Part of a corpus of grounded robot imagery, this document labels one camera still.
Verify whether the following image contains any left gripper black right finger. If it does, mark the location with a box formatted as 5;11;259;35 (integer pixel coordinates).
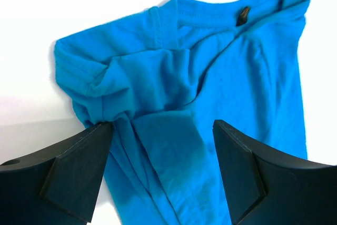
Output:
213;120;336;224

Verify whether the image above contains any blue t shirt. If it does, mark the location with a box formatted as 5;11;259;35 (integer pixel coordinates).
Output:
54;0;310;224

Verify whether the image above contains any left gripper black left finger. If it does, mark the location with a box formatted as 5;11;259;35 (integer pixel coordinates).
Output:
1;123;113;225

